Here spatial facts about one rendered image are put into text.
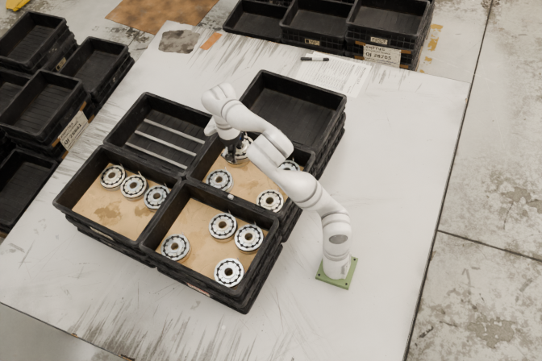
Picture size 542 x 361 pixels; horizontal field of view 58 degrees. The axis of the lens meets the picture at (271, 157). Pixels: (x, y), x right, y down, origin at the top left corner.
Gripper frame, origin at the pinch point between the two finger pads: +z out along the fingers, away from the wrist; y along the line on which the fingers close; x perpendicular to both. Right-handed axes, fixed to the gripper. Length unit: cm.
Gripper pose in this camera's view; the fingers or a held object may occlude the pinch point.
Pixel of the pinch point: (236, 154)
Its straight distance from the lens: 176.0
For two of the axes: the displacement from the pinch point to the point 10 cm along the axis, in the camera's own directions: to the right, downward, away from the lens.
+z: 1.2, 5.5, 8.3
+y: 4.1, -7.8, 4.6
